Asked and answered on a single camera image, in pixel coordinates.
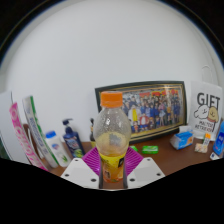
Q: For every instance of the dark blue pump bottle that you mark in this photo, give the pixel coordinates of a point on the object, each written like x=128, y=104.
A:
x=73, y=141

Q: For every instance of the tall pink printed box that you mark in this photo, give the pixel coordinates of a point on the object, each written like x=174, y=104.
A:
x=23, y=136

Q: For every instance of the framed group photo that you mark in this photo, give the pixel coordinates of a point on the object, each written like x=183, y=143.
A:
x=156, y=110

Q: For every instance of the white blue-capped shampoo bottle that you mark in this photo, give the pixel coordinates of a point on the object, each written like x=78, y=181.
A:
x=56, y=148

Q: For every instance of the blue tissue pack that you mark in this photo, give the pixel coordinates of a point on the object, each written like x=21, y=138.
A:
x=181, y=139

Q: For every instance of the small green packet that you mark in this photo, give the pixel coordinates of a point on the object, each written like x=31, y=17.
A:
x=150, y=149
x=134, y=148

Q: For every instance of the orange-capped juice bottle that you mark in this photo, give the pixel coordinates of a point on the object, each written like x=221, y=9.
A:
x=111, y=133

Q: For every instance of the white paper gift bag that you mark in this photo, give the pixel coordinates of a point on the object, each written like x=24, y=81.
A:
x=206, y=106

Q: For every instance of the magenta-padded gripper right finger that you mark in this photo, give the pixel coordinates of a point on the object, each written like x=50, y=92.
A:
x=143, y=171

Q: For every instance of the small white remote control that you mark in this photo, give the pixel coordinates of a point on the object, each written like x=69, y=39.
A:
x=214, y=156

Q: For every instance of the blue detergent bottle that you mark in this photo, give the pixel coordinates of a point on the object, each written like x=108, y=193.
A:
x=220, y=141

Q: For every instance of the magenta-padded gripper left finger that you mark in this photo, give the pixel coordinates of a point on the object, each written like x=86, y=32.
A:
x=80, y=171

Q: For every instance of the small beige snack packet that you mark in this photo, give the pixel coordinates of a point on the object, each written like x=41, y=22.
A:
x=201, y=148

